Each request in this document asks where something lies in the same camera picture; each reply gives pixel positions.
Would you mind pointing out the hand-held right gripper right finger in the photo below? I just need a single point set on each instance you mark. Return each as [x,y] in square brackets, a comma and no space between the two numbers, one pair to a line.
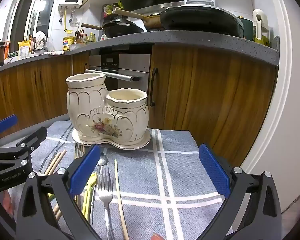
[214,170]

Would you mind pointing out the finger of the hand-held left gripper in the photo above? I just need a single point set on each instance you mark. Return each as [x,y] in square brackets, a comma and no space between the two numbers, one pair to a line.
[6,124]
[32,140]

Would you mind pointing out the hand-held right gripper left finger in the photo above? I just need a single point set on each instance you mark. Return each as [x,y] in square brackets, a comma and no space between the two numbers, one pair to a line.
[85,172]

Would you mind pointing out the gold fork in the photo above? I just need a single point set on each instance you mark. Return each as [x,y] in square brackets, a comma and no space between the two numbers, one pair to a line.
[79,152]

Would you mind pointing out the silver fork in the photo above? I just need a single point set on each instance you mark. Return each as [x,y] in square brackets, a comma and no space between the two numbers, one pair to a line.
[105,195]

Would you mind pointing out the yellow plastic spoon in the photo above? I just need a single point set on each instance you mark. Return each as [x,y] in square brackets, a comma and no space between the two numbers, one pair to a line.
[86,205]

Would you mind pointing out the pale wooden chopstick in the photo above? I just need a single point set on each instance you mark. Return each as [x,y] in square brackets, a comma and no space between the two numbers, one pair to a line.
[118,192]

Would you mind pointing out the cream floral ceramic utensil holder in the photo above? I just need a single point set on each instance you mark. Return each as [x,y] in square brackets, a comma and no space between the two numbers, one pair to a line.
[82,110]

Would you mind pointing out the person's left hand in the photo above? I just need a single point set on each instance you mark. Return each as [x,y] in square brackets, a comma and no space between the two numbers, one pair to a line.
[9,202]

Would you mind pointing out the blue checkered cloth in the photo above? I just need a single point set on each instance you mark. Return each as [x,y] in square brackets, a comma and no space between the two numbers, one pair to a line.
[179,170]

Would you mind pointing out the wooden base cabinet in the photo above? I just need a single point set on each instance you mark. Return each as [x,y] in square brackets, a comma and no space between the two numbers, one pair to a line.
[214,92]
[27,87]

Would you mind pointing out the cream ceramic drip tray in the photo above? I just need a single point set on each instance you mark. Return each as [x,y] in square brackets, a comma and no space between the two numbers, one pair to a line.
[140,145]

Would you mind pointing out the yellow food packet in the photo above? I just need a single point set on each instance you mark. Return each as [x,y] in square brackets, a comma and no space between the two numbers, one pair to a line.
[24,50]

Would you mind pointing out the white towel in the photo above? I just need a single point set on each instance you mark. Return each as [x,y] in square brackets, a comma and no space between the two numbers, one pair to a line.
[40,36]

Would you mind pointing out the yellow cooking oil bottle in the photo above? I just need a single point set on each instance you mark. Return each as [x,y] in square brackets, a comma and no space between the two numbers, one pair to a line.
[68,42]

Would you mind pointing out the glass sliding door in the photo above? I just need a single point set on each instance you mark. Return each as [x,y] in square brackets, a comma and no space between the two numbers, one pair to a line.
[35,12]

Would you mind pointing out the row of seasoning bottles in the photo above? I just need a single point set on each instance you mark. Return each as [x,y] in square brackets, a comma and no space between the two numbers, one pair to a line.
[91,38]

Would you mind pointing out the stainless built-in oven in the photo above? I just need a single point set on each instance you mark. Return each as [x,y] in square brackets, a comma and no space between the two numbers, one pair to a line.
[132,62]

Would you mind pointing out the grey speckled kitchen counter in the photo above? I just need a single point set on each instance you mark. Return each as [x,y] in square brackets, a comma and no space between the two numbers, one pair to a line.
[189,40]

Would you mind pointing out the white water heater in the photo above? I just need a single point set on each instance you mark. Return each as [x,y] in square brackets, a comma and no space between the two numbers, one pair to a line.
[71,1]

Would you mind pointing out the black wok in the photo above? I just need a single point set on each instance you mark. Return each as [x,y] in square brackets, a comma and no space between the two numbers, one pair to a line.
[120,30]

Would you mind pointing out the white glass oil dispenser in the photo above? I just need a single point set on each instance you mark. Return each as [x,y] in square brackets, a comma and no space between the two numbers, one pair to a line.
[261,32]

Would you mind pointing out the dark green pot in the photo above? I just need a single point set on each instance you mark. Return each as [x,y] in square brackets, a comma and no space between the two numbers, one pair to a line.
[247,27]

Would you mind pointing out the colourful food packets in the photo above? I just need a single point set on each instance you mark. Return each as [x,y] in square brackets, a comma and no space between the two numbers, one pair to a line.
[108,10]

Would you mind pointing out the black electric griddle pan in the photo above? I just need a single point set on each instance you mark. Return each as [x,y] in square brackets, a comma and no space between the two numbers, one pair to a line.
[199,20]

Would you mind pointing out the white appliance lid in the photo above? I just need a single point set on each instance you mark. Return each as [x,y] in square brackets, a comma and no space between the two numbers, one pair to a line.
[199,2]

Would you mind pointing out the white door frame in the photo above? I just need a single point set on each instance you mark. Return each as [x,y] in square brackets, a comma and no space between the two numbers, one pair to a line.
[272,120]

